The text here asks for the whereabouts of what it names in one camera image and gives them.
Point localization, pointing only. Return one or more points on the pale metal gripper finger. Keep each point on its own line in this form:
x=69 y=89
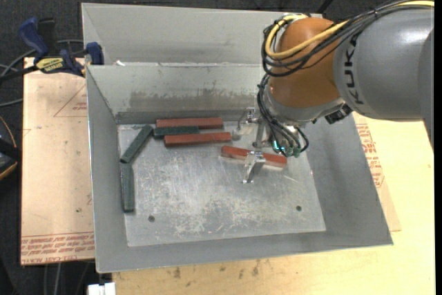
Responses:
x=253 y=166
x=241 y=129

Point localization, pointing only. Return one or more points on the red-brown flat block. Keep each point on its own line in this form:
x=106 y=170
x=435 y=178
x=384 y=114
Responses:
x=189 y=123
x=275 y=159
x=197 y=139

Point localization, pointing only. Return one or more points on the grey metal bin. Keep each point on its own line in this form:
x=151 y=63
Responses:
x=207 y=204

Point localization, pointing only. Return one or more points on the dark green flat block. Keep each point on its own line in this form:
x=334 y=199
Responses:
x=127 y=187
x=176 y=131
x=136 y=144

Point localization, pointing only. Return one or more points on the brown cardboard board, red print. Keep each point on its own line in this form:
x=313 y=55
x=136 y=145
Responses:
x=55 y=166

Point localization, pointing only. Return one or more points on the black cylinder on white bracket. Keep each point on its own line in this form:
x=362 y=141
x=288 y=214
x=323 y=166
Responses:
x=337 y=115

